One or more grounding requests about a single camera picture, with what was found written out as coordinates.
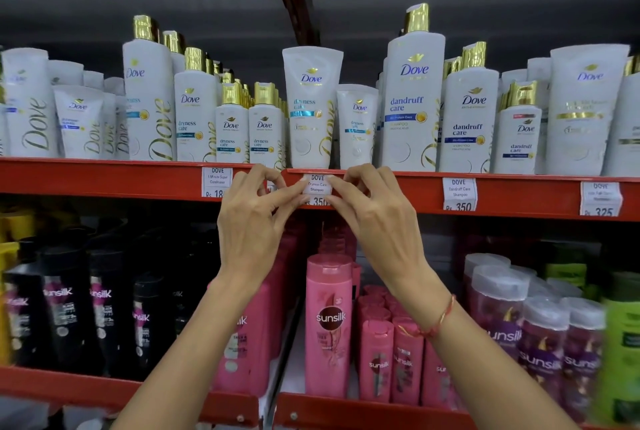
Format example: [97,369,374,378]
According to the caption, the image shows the person's right hand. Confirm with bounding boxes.
[325,163,451,321]

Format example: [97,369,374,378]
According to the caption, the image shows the small white teal-label tube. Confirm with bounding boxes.
[336,84,380,171]

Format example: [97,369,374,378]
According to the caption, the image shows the red metal shelf beam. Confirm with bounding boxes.
[281,168,640,223]
[0,366,261,428]
[0,157,282,204]
[272,392,640,430]

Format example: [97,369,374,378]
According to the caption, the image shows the person's left forearm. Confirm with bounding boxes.
[111,272,273,430]

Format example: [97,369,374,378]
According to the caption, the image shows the group of white conditioner tubes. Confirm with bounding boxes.
[0,47,132,161]

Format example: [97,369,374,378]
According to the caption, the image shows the row of white teal-label bottles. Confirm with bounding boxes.
[122,15,290,170]

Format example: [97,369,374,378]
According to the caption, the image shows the yellow shampoo bottles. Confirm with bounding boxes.
[0,210,36,368]

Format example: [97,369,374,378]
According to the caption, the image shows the group of purple clear-capped bottles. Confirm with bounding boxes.
[461,252,607,423]

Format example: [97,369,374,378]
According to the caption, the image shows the person's left hand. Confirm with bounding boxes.
[217,163,312,286]

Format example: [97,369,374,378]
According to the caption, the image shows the white paper price label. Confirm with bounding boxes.
[201,167,234,199]
[442,177,479,213]
[302,173,335,208]
[579,181,624,218]

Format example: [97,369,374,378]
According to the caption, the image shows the group of pink shampoo bottles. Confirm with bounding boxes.
[304,222,466,411]
[211,222,307,399]

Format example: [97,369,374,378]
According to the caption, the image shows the large white teal-label tube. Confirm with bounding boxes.
[281,46,345,170]

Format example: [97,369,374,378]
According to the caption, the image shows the red and gold thread bracelet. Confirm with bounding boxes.
[397,294,457,340]

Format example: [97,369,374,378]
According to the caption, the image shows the group of white gold-label tubes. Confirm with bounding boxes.
[501,43,640,178]

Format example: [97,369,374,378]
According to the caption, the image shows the row of white blue-label bottles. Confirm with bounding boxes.
[376,3,544,176]

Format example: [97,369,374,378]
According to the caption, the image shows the group of green shampoo bottles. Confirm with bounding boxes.
[542,240,640,429]

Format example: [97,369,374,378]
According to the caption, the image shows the person's right forearm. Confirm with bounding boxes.
[397,295,583,430]

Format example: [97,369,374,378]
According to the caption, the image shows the group of black shampoo bottles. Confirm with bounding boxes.
[2,215,222,381]

